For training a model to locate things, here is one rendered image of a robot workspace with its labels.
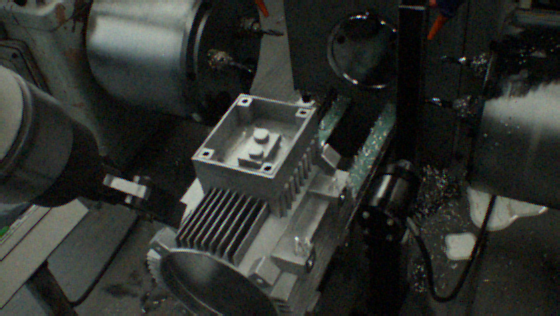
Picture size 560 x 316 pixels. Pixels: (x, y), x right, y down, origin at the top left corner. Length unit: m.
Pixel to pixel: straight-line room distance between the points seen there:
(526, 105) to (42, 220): 0.58
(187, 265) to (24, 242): 0.19
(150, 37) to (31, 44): 0.23
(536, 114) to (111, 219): 0.73
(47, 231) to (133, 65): 0.32
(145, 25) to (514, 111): 0.54
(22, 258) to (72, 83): 0.41
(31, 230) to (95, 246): 0.34
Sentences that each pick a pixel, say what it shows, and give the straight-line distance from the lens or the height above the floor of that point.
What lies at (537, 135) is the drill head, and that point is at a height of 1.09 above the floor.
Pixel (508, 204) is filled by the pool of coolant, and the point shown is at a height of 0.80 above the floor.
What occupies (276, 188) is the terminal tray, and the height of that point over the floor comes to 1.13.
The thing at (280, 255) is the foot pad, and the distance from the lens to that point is 0.64.
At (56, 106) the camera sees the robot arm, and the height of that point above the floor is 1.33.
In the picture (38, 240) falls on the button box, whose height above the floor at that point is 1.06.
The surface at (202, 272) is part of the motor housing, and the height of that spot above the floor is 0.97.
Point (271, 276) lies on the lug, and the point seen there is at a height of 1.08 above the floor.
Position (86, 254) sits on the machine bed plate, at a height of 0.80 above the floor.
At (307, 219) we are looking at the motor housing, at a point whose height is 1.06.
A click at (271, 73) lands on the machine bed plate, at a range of 1.36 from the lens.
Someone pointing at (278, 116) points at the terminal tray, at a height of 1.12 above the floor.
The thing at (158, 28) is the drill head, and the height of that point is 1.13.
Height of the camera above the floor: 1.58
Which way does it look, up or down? 43 degrees down
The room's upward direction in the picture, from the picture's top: 9 degrees counter-clockwise
